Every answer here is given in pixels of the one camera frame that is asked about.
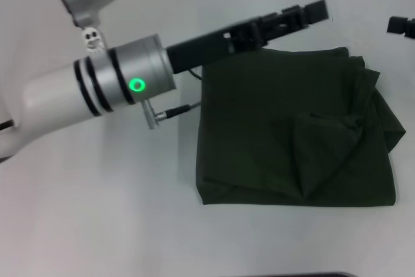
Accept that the dark green FREE T-shirt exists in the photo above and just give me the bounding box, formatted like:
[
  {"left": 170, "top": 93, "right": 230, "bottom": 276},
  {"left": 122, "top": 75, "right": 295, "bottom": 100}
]
[{"left": 194, "top": 46, "right": 408, "bottom": 208}]

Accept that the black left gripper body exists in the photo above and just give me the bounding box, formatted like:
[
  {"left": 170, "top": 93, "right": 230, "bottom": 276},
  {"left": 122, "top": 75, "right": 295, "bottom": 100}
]
[{"left": 165, "top": 19, "right": 263, "bottom": 75}]

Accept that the left arm connector cable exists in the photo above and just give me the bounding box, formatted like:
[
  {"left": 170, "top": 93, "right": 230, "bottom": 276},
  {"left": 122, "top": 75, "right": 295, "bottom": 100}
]
[{"left": 142, "top": 66, "right": 204, "bottom": 130}]

